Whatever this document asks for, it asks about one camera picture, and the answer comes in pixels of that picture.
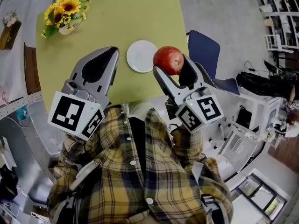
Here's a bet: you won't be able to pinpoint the white round plate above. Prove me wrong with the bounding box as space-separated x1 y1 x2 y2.
126 40 159 74

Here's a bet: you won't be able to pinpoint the red apple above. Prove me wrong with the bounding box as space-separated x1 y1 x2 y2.
153 46 185 76

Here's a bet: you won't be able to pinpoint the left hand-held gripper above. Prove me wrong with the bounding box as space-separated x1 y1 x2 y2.
48 46 120 141

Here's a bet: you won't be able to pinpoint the black bag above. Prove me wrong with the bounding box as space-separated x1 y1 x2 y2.
236 105 253 129

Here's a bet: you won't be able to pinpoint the blue chair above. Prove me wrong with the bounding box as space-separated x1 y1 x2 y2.
186 29 241 97

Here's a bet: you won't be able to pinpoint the person's yellow plaid shirt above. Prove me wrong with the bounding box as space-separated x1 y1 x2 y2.
46 106 234 224

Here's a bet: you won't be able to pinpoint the white harness strap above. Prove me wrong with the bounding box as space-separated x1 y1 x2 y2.
70 160 102 191

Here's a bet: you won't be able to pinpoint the white perforated shelf rail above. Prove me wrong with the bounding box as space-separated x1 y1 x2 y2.
0 92 44 120

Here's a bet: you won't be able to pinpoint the wooden box with flowers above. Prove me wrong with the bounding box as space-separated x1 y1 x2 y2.
0 9 22 50

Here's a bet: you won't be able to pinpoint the table with green tablecloth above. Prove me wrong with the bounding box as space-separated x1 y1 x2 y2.
35 0 187 107

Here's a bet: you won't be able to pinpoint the sunflower bouquet in white vase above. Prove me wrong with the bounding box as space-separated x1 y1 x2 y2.
41 0 92 40

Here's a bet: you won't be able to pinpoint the black harness buckle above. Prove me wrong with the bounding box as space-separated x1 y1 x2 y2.
200 194 225 217

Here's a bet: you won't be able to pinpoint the white wheeled cart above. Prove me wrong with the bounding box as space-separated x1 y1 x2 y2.
209 118 260 172

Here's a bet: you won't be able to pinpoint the grey curved desk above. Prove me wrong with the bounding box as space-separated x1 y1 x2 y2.
0 118 54 205

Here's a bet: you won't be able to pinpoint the white storage shelving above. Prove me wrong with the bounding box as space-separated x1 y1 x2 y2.
256 0 299 53

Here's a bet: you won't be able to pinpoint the person's left forearm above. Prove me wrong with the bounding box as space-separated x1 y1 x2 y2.
58 133 103 170

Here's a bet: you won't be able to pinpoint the teal bag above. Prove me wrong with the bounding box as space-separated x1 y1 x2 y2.
16 106 30 121

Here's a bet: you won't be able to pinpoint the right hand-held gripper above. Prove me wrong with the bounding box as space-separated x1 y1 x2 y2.
152 54 224 134

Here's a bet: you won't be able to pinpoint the person's right forearm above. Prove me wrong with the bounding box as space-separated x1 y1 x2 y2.
170 125 207 165

